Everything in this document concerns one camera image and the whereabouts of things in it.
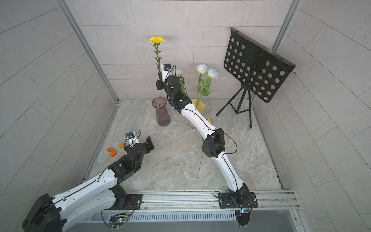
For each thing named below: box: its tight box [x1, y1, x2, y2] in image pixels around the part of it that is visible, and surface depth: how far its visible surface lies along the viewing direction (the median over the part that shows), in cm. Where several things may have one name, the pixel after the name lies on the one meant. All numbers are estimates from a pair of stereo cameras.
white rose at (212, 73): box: [196, 67, 219, 107], surface depth 83 cm
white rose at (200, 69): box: [195, 63, 208, 109], surface depth 84 cm
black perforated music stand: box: [215, 27, 297, 129], surface depth 75 cm
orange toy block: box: [106, 146, 117, 158], surface depth 88 cm
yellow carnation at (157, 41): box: [149, 36, 166, 73], surface depth 69 cm
